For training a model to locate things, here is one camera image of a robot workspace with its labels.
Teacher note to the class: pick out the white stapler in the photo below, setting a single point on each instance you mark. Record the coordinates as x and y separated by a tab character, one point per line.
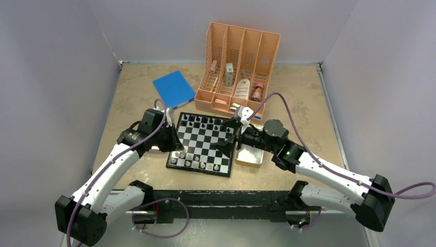
235	108

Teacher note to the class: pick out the teal small box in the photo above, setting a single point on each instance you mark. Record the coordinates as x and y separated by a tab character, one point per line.
229	74

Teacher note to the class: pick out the white lotion bottle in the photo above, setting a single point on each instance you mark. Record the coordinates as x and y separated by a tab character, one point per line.
242	89

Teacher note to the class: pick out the peach desk organizer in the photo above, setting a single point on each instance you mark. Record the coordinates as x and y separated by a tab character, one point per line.
252	53

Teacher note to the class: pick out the gold empty tin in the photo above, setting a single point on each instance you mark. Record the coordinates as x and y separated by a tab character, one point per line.
249	156

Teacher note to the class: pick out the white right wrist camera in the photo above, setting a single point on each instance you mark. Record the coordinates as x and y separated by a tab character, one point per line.
242	115

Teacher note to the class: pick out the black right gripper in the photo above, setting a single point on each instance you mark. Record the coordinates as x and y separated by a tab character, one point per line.
225	146

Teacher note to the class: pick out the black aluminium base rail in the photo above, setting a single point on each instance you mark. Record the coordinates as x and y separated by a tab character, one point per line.
274	206

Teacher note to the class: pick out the yellow tipped pen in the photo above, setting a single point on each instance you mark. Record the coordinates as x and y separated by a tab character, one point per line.
214	84

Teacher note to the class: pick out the black and white chessboard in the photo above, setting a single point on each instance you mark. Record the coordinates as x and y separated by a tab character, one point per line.
197	132

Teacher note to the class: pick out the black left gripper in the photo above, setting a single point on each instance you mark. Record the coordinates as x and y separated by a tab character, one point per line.
174	144

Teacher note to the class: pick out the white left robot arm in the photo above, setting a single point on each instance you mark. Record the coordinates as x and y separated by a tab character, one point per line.
86	214

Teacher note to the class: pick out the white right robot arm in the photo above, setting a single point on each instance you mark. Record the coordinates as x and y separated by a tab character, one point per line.
364	197

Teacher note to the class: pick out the pink tube in organizer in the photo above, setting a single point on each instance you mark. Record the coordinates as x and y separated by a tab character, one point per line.
213	66

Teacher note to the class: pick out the pink capped small bottle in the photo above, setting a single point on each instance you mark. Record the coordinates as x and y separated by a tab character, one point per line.
258	92

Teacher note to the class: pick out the pink eraser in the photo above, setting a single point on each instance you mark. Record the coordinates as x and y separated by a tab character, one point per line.
220	101

